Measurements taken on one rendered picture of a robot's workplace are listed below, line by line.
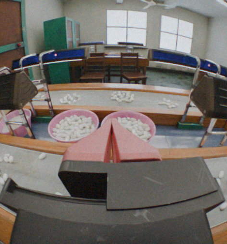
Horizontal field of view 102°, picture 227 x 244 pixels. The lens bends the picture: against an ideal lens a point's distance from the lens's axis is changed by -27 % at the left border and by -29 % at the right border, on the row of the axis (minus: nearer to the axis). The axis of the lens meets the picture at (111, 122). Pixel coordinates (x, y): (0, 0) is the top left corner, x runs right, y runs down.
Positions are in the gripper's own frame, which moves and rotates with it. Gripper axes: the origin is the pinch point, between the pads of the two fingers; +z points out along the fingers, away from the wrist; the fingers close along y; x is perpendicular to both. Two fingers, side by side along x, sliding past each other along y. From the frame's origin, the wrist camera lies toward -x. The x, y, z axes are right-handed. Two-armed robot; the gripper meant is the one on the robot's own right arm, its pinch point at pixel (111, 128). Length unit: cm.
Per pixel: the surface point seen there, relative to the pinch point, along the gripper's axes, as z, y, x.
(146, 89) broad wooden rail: 87, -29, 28
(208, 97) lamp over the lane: 7.0, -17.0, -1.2
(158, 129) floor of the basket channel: 47, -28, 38
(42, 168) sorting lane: 14.8, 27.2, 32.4
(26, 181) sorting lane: 7.9, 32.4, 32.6
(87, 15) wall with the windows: 511, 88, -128
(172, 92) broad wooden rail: 85, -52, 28
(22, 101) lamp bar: 10.1, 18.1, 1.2
